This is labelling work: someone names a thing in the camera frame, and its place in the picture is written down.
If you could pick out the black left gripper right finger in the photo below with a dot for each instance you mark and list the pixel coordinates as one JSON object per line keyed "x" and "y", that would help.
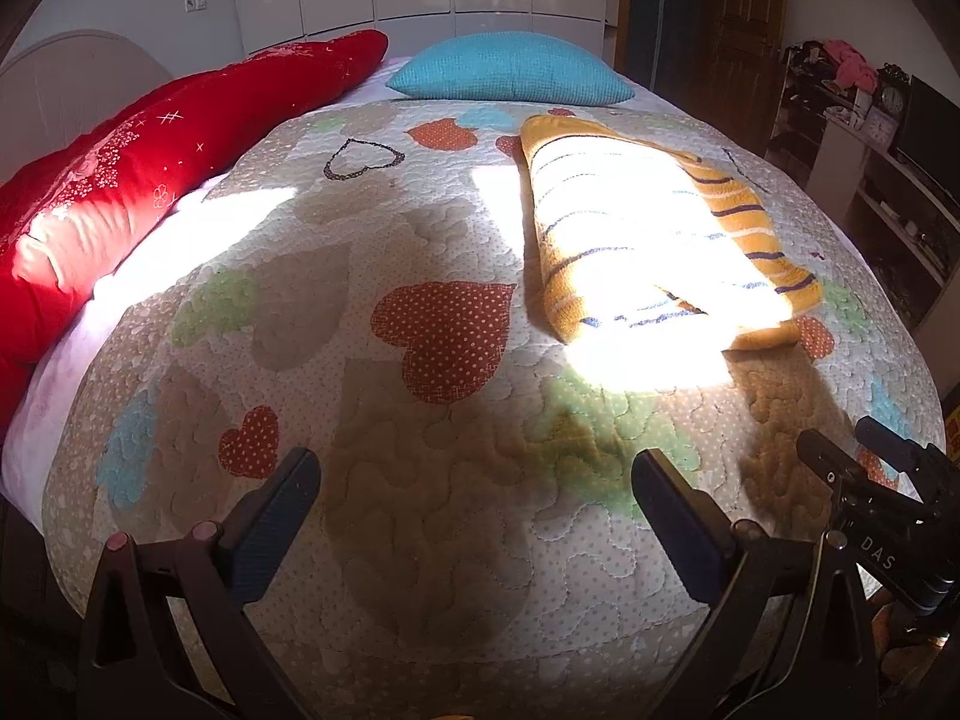
{"x": 786, "y": 634}

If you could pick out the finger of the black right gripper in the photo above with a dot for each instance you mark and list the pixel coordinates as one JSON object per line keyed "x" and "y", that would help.
{"x": 903, "y": 455}
{"x": 842, "y": 474}

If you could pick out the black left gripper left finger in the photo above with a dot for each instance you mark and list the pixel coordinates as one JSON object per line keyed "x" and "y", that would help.
{"x": 166, "y": 634}

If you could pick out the yellow striped knit sweater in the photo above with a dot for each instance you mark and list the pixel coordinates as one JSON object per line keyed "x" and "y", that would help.
{"x": 634, "y": 236}

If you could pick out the white bed sheet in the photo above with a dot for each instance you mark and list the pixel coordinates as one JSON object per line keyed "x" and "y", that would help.
{"x": 184, "y": 240}

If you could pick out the black television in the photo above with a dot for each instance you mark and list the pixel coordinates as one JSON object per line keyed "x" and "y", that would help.
{"x": 928, "y": 136}

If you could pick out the patchwork heart quilt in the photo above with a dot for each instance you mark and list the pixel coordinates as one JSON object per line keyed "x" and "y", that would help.
{"x": 475, "y": 546}

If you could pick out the square white clock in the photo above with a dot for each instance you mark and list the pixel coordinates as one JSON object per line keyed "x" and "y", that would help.
{"x": 879, "y": 128}

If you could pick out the white shelving unit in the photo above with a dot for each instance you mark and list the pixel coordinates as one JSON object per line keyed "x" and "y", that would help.
{"x": 905, "y": 228}

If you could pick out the round black clock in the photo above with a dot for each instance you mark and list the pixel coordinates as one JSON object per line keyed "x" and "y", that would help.
{"x": 892, "y": 100}

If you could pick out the pink cloth on shelf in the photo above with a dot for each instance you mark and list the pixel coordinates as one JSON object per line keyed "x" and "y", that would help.
{"x": 851, "y": 67}

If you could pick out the red duvet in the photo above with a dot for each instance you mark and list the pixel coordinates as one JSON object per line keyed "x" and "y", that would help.
{"x": 70, "y": 218}

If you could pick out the brown wooden door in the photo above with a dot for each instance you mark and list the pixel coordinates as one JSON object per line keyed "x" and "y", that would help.
{"x": 719, "y": 60}

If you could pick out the teal pillow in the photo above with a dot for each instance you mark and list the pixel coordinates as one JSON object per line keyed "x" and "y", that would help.
{"x": 510, "y": 66}

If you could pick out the white bed headboard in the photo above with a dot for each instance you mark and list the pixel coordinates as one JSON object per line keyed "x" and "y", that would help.
{"x": 64, "y": 86}

